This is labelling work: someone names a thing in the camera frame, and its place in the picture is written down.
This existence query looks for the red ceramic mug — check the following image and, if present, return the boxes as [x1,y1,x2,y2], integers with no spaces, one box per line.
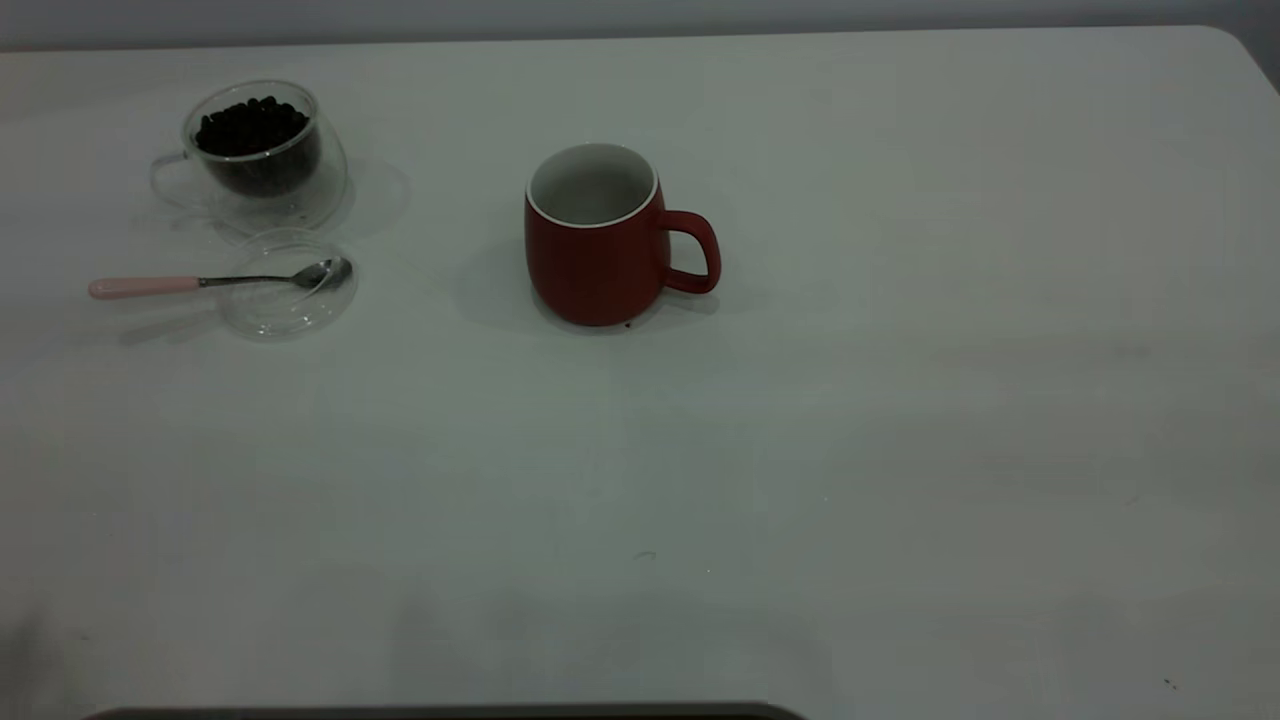
[524,142,722,328]

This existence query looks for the clear double-wall glass cup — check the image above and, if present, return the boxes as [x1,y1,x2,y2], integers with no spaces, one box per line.
[150,80,350,237]

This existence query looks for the clear glass saucer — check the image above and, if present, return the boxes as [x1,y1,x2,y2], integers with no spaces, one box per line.
[217,228,359,341]

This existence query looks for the dark coffee beans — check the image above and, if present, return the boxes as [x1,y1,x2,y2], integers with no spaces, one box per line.
[194,96,323,197]

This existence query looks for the pink-handled metal spoon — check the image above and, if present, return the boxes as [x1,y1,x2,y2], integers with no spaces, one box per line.
[88,257,353,302]

